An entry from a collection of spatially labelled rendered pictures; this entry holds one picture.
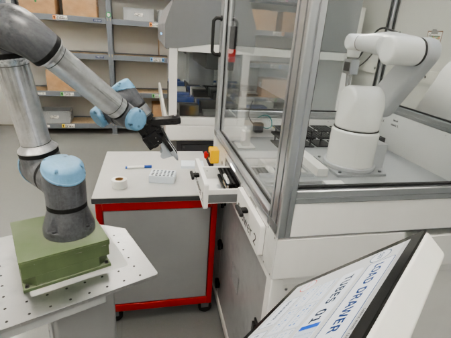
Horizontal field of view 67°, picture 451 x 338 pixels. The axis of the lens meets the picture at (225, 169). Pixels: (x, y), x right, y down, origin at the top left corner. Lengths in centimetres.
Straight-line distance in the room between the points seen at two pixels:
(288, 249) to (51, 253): 67
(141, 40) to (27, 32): 452
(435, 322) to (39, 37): 159
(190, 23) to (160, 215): 111
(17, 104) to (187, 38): 122
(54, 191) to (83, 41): 452
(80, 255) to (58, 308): 15
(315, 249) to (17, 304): 83
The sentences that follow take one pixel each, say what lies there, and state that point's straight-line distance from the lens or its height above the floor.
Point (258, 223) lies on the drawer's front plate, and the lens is 107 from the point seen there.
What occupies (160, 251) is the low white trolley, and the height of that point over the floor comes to 44.
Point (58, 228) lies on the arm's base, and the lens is 112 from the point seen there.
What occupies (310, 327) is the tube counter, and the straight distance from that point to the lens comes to 51.
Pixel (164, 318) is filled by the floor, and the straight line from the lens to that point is 205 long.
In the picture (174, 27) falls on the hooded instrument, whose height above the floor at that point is 148.
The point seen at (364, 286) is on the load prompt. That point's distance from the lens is 53.
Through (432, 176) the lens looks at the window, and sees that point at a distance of 118.
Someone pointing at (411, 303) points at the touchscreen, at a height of 118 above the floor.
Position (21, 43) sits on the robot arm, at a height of 141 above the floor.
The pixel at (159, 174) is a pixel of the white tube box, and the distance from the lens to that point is 171.
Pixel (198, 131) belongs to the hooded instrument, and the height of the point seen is 87.
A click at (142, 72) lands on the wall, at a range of 550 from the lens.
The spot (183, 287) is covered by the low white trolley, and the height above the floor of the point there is 21.
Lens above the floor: 147
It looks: 22 degrees down
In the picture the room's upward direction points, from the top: 4 degrees clockwise
